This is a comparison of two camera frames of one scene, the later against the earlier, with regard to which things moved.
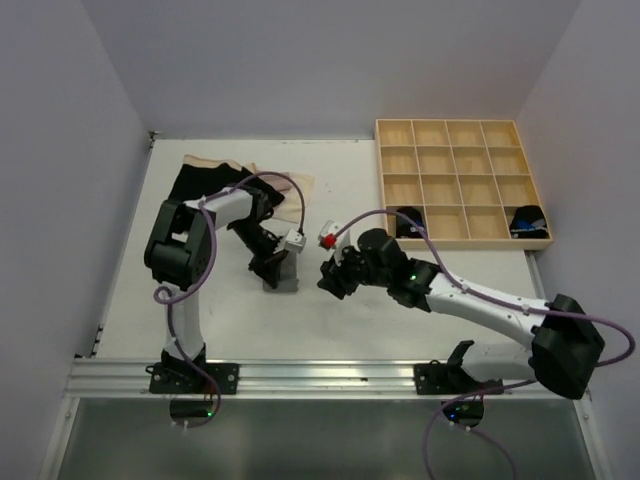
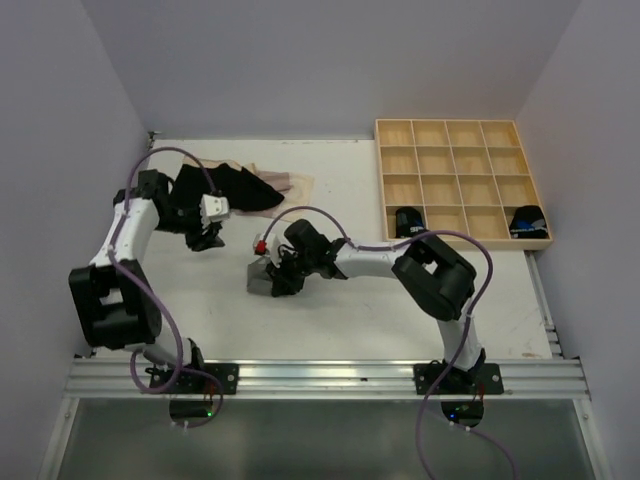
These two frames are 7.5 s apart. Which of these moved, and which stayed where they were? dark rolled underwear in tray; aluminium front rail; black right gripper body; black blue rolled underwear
Moved: black right gripper body
Stayed: black blue rolled underwear; dark rolled underwear in tray; aluminium front rail
